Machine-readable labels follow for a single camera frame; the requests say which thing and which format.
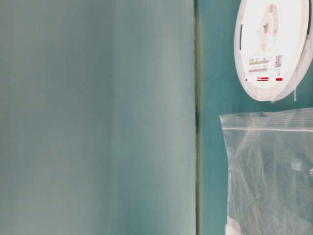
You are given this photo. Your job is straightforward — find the clear zip bag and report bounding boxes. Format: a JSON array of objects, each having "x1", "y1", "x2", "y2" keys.
[{"x1": 220, "y1": 108, "x2": 313, "y2": 235}]

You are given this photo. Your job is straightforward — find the white component reel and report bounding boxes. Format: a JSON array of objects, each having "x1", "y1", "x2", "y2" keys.
[{"x1": 234, "y1": 0, "x2": 313, "y2": 102}]

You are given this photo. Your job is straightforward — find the teal table mat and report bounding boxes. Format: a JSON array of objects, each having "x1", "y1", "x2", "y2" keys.
[{"x1": 0, "y1": 0, "x2": 313, "y2": 235}]

